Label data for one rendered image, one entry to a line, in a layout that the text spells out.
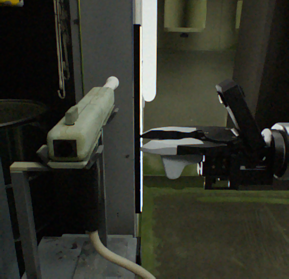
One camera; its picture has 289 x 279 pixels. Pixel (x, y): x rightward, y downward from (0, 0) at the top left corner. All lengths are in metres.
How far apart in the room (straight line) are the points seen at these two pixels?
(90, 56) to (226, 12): 2.07
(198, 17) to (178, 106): 0.72
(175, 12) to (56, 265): 2.07
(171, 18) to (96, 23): 1.59
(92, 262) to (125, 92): 0.49
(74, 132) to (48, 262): 0.42
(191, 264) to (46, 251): 1.19
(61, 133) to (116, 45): 0.59
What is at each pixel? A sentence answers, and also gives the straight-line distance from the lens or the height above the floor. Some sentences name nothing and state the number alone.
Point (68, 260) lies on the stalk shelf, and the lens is 0.72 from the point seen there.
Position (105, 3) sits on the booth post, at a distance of 0.93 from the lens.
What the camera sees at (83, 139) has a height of 1.13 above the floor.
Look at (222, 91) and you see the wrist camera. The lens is 0.45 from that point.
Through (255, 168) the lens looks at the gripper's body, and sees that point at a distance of 0.51.
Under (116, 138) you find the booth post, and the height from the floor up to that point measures 0.93.
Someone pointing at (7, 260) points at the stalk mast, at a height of 0.87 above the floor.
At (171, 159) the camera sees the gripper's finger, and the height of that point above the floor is 1.07.
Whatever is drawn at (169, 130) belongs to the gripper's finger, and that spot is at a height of 1.10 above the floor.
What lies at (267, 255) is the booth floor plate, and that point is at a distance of 2.00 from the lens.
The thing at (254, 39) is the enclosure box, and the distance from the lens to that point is 1.45.
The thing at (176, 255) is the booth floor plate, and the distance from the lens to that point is 1.89.
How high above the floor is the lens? 1.25
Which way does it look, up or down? 18 degrees down
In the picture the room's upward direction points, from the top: straight up
